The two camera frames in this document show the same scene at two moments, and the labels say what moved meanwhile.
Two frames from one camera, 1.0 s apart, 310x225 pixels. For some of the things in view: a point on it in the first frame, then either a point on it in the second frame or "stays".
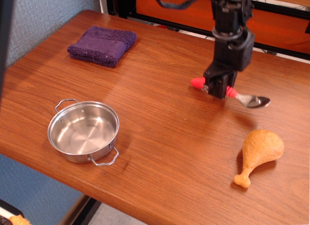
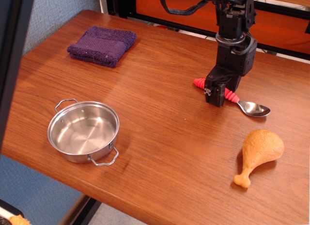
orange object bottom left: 18,220 stays
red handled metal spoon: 252,101 -> 254,109
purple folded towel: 105,46 stays
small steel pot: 83,131 stays
